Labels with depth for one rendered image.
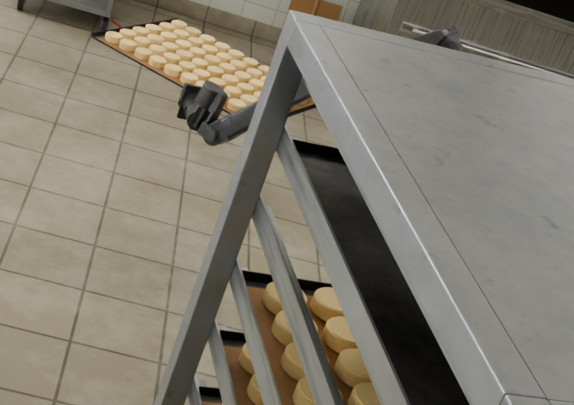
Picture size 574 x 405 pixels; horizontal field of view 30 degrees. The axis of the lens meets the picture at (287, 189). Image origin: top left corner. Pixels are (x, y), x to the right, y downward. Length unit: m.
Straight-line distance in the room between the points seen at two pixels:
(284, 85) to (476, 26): 4.53
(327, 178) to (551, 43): 4.67
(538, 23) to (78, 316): 3.03
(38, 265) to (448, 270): 3.20
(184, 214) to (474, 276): 3.71
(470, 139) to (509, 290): 0.26
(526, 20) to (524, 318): 4.98
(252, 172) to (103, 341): 2.45
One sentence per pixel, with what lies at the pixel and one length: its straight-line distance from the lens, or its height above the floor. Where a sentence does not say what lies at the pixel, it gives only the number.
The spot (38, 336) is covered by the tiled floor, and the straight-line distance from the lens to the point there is 3.56.
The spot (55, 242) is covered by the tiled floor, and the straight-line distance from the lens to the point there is 4.03.
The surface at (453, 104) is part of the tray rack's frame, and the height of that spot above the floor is 1.82.
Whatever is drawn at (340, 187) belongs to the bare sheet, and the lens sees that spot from 1.15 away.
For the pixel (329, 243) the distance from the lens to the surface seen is 1.00.
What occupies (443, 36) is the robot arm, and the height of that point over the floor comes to 1.36.
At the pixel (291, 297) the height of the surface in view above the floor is 1.60.
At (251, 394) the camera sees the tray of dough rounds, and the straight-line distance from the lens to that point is 1.25.
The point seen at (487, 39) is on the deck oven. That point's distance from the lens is 5.70.
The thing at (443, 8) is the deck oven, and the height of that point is 0.79.
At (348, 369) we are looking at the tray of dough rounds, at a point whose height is 1.51.
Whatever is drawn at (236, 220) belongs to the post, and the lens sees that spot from 1.23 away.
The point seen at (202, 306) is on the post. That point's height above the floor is 1.44.
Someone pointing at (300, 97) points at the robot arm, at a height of 1.19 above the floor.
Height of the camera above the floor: 2.16
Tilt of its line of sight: 26 degrees down
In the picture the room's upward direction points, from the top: 20 degrees clockwise
